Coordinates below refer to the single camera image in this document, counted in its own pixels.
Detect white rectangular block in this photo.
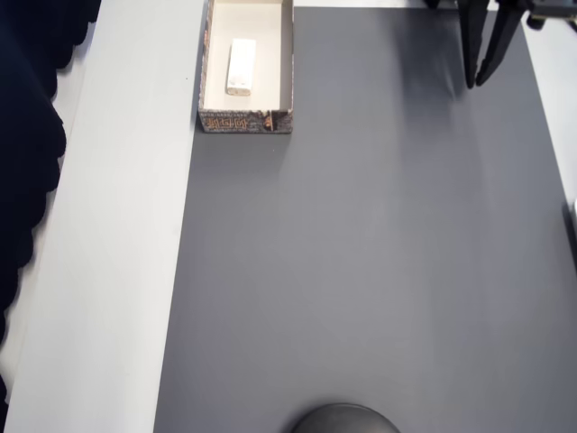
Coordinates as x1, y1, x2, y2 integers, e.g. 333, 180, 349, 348
224, 38, 258, 97

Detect patterned cardboard box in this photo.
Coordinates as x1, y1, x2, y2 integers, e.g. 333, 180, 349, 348
197, 0, 297, 135

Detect grey table mat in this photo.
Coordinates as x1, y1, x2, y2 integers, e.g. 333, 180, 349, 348
152, 5, 577, 433

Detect black round-base stand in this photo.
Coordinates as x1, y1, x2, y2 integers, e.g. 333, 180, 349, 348
288, 402, 402, 433

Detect dark blue curtain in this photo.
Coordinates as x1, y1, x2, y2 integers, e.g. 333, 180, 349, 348
0, 0, 105, 410

